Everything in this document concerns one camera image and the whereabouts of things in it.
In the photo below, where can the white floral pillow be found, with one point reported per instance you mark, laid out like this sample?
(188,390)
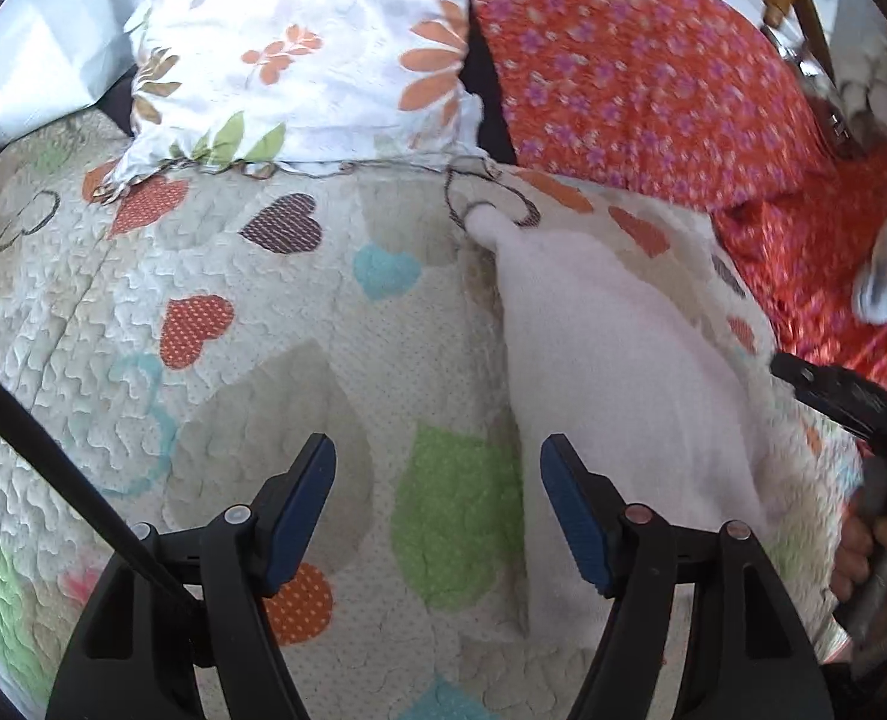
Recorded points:
(301,37)

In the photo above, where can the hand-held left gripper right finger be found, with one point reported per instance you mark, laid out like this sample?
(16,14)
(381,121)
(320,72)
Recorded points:
(575,517)

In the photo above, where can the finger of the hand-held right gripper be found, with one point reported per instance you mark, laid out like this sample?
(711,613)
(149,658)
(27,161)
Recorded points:
(841,390)

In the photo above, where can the red patterned cloth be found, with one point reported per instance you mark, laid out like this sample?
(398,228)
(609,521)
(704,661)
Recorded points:
(803,277)

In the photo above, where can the pale pink small garment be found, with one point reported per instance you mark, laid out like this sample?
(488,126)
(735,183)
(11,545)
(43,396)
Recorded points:
(616,375)

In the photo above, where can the white plastic bag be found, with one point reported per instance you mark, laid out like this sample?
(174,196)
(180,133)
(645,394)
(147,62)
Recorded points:
(31,45)

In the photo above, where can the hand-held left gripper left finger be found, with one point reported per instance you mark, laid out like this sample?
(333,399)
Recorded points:
(301,517)

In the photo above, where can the heart print quilted bedspread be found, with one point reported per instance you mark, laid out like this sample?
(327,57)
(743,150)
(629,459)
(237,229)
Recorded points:
(278,345)

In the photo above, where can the person's right hand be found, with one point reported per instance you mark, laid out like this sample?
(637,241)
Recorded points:
(852,551)

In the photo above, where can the red floral pillow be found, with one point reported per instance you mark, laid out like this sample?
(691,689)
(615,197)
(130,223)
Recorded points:
(638,67)

